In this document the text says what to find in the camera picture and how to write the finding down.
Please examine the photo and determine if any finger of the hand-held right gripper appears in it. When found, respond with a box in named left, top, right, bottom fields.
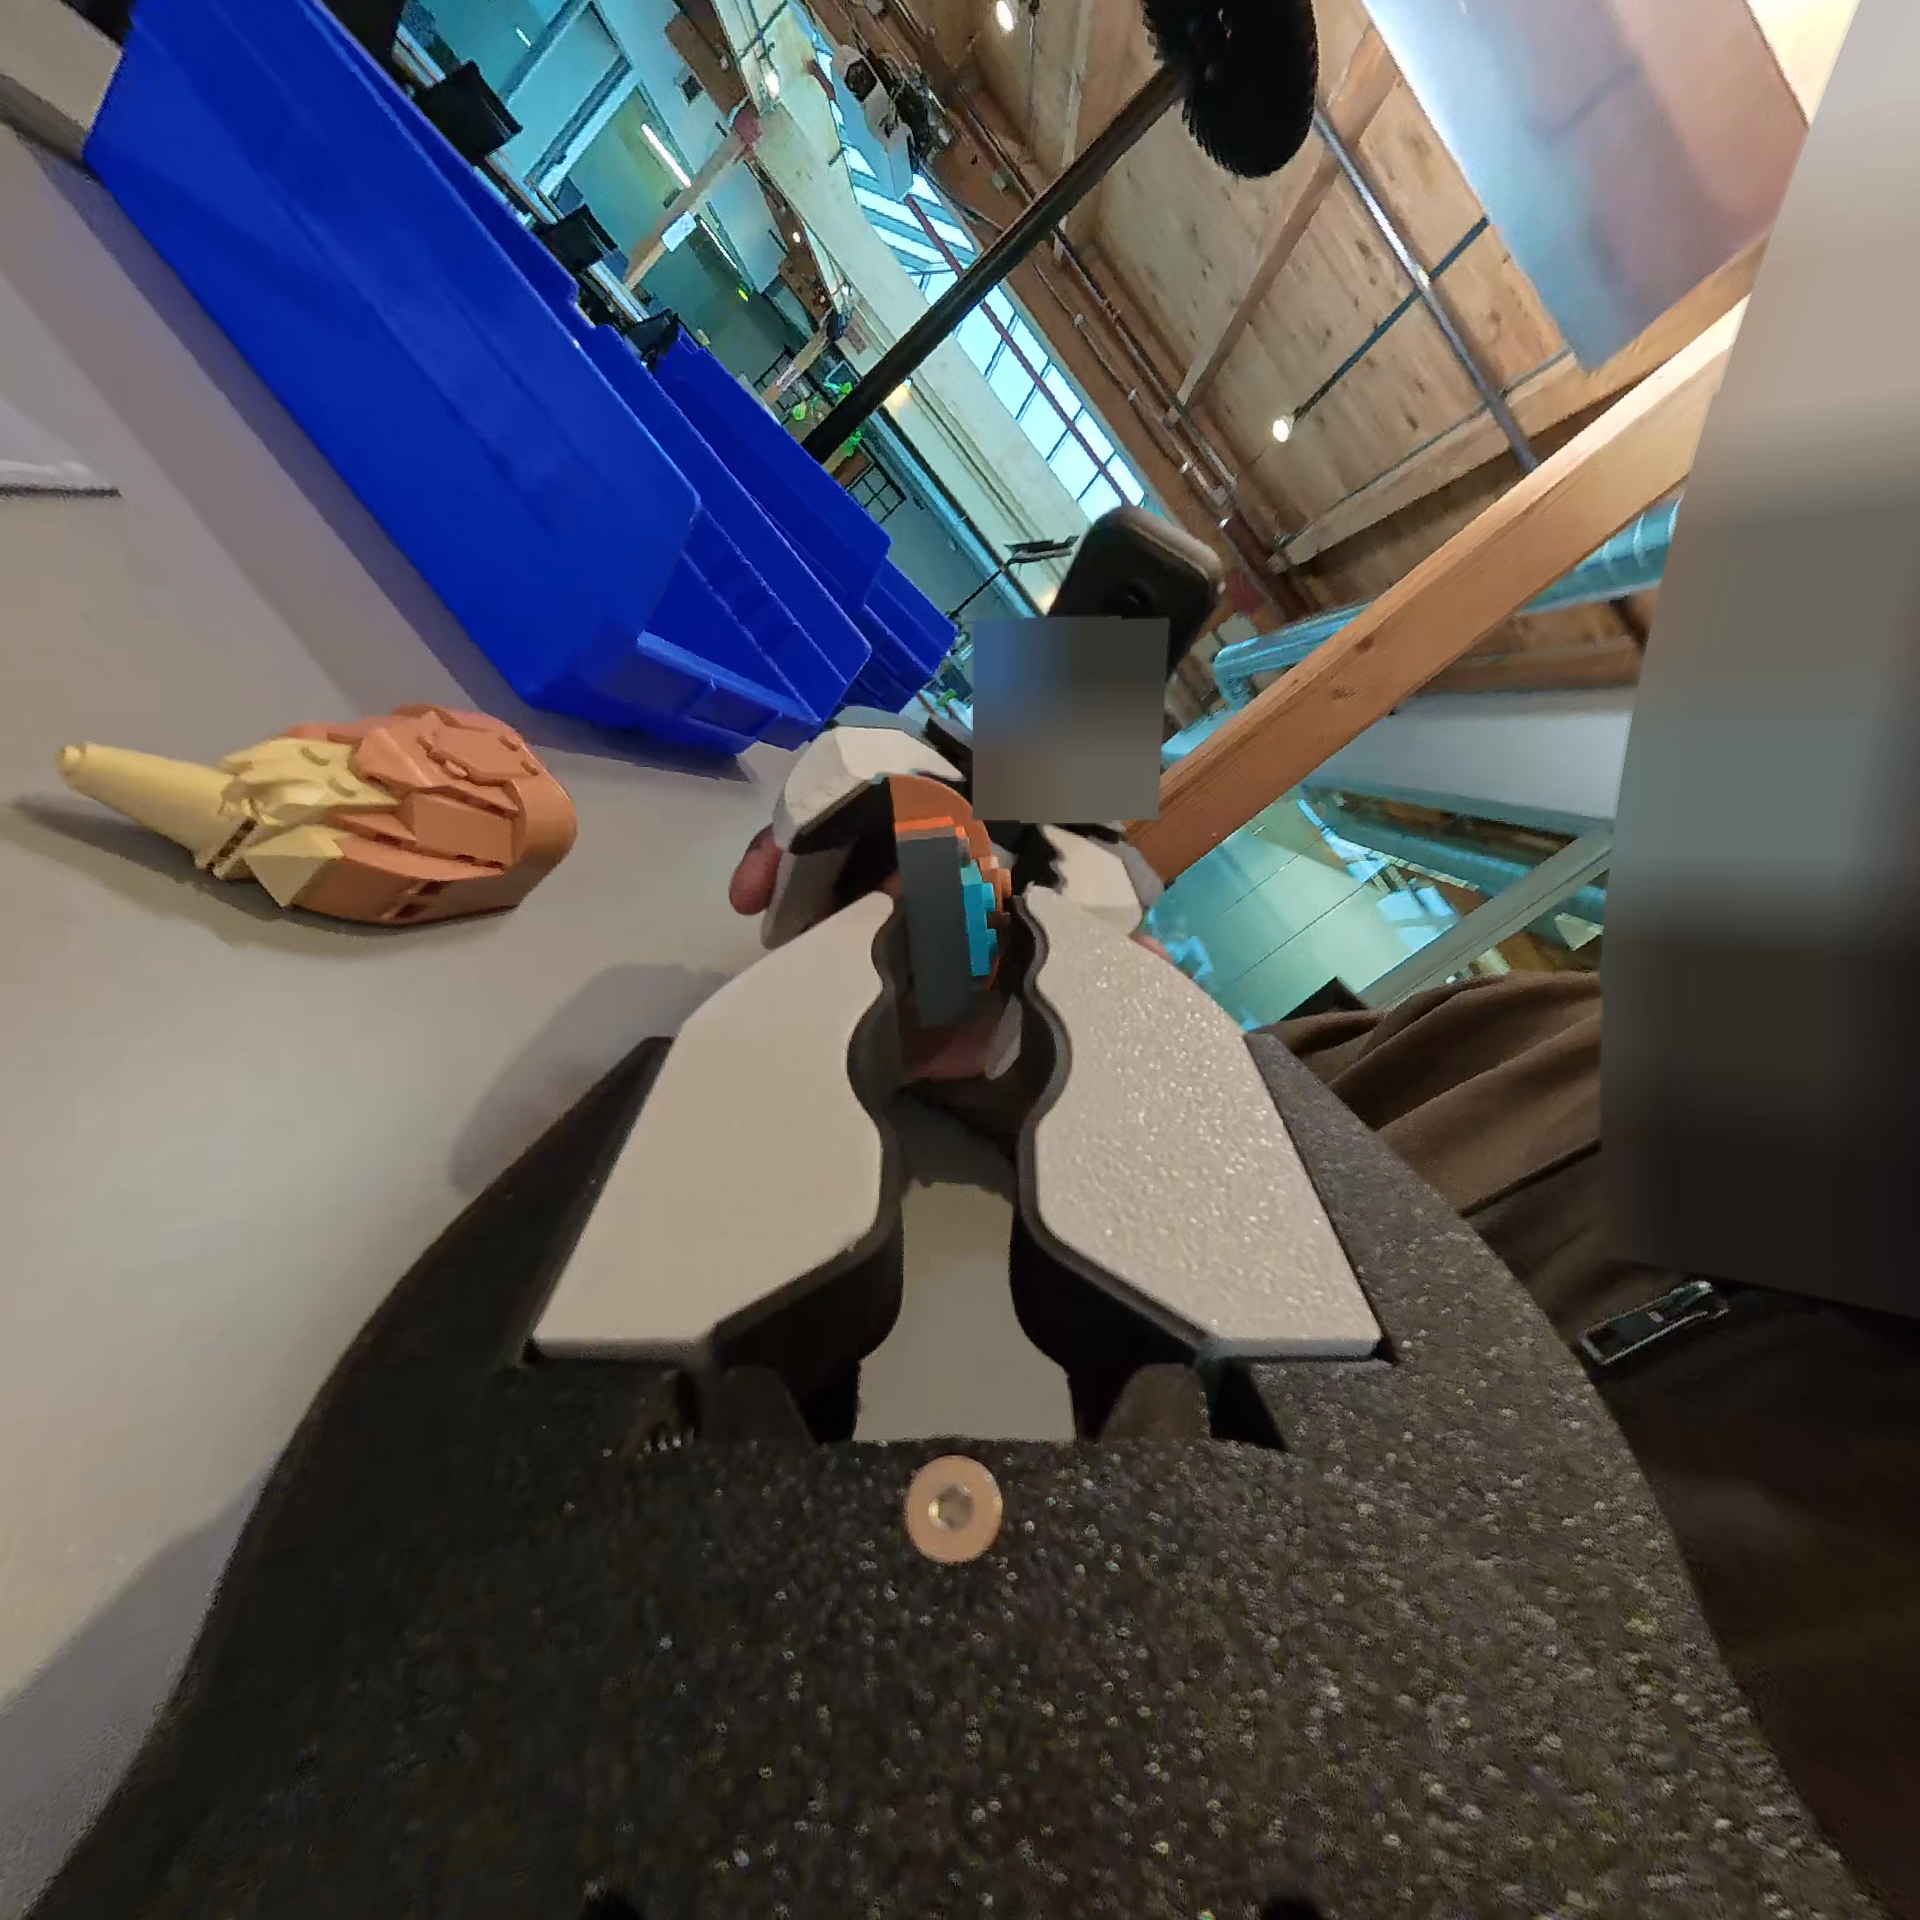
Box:
left=767, top=726, right=971, bottom=951
left=1047, top=835, right=1169, bottom=945

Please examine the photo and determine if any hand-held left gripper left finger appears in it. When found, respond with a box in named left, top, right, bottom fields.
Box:
left=532, top=892, right=904, bottom=1366

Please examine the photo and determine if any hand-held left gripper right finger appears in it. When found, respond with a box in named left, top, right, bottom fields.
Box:
left=1009, top=885, right=1385, bottom=1364

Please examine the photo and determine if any small brown blue brick assembly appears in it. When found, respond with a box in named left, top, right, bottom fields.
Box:
left=885, top=772, right=1033, bottom=1038

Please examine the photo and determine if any brown tan brick model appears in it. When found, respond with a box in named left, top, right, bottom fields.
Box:
left=59, top=703, right=578, bottom=933

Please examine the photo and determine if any blue plastic bin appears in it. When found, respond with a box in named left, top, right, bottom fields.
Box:
left=644, top=323, right=899, bottom=601
left=858, top=563, right=963, bottom=710
left=82, top=0, right=876, bottom=755

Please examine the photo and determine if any grey desk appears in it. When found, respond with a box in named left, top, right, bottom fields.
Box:
left=0, top=0, right=1081, bottom=1713

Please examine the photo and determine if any wooden beam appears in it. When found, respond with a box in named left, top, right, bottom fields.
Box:
left=1154, top=292, right=1757, bottom=881

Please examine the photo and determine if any black tripod stand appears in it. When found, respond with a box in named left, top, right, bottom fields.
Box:
left=802, top=60, right=1202, bottom=459

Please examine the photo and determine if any black round ribbed disc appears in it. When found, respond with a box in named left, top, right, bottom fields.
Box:
left=1141, top=0, right=1322, bottom=179

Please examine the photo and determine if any silver air duct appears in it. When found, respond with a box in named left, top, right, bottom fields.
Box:
left=1208, top=495, right=1682, bottom=694

